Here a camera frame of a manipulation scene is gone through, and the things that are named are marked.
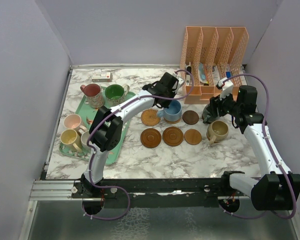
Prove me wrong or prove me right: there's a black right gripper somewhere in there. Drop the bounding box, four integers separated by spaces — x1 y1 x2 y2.
207 88 242 118

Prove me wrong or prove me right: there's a grey mug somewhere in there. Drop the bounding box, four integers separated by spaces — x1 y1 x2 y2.
201 104 214 124

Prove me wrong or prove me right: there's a blue mug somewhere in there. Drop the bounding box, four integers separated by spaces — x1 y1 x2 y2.
157 100 182 121

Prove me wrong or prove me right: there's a tan mug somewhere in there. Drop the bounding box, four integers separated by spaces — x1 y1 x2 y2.
206 120 229 145

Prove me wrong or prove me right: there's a woven rattan coaster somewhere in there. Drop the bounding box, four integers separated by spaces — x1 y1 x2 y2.
140 109 161 127
163 118 181 125

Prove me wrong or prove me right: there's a dark walnut coaster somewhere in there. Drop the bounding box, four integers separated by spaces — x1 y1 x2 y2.
182 110 199 125

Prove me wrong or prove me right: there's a brown ringed wooden coaster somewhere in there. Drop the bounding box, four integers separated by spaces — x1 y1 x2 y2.
140 128 162 148

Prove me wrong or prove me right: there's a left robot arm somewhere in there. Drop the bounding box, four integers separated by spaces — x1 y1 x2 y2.
80 71 185 198

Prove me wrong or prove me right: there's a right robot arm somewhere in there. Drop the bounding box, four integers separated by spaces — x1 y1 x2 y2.
206 83 300 211

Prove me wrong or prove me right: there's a black grey marker pen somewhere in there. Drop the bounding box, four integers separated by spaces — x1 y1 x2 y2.
185 64 192 86

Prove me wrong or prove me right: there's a white printed packet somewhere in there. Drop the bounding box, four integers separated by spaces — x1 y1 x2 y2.
212 65 221 84

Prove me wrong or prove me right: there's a white blue packet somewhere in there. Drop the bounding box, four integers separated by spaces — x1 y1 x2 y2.
198 62 208 85

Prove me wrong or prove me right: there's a green floral mug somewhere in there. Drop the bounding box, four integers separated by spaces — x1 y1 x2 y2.
104 84 130 107

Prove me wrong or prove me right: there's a peach plastic file organizer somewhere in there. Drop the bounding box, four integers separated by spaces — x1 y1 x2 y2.
179 26 249 105

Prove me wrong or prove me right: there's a small white red box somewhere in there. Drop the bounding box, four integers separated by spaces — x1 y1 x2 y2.
91 72 113 83

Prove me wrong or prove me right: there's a red floral mug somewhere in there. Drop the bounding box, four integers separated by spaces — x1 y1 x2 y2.
80 83 105 109

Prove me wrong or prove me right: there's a white cream mug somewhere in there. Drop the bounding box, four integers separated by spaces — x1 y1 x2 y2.
80 130 91 152

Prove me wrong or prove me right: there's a pink mug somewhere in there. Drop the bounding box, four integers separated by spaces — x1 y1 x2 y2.
63 114 88 135

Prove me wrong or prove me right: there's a yellow mug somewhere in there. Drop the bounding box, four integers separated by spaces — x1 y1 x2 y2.
60 129 83 153

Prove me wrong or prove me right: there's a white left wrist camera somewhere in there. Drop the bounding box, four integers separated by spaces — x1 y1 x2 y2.
172 76 185 93

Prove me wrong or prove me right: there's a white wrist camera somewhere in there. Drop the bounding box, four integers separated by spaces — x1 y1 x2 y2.
172 76 185 93
216 77 234 100

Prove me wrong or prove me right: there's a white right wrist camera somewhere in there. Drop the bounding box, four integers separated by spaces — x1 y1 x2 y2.
216 77 234 100

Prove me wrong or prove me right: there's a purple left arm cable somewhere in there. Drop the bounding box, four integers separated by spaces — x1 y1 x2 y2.
81 69 195 221

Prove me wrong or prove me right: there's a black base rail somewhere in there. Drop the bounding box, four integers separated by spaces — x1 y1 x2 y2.
71 177 243 209

